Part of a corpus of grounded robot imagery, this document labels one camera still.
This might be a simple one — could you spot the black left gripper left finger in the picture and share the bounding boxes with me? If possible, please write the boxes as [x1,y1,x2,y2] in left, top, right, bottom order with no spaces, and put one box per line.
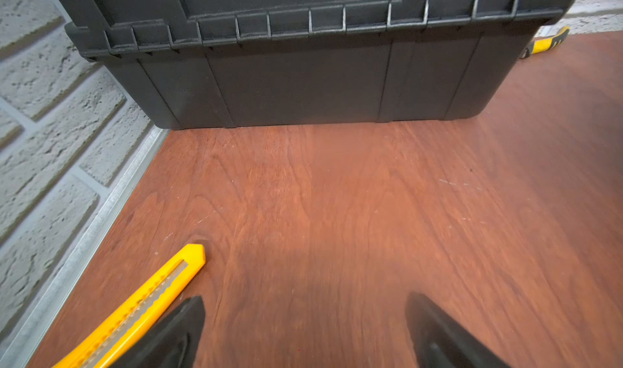
[111,296,205,368]

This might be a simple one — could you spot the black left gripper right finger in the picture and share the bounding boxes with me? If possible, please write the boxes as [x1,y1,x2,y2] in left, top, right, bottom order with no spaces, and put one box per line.
[405,292,509,368]

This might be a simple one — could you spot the yellow utility knife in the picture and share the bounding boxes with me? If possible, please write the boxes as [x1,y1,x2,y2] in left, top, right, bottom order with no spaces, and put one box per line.
[55,244,206,367]

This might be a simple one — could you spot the black plastic toolbox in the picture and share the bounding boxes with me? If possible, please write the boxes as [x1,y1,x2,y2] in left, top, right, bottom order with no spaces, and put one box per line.
[58,0,575,130]

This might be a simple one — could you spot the yellow black pliers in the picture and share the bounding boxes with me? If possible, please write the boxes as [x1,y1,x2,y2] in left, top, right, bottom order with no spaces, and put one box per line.
[519,26,570,59]

